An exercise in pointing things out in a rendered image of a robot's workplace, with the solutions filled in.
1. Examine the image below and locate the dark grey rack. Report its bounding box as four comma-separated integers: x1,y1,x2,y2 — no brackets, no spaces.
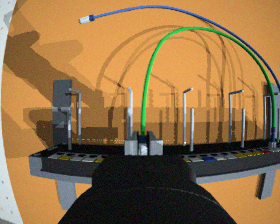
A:
28,79,280,211

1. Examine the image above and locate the green cable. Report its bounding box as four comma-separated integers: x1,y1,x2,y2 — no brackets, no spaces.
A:
141,27,275,136

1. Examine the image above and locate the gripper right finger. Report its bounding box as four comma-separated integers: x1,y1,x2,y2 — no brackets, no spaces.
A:
147,131,163,155

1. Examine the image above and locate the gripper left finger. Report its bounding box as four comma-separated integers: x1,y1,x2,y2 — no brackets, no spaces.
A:
124,131,139,155

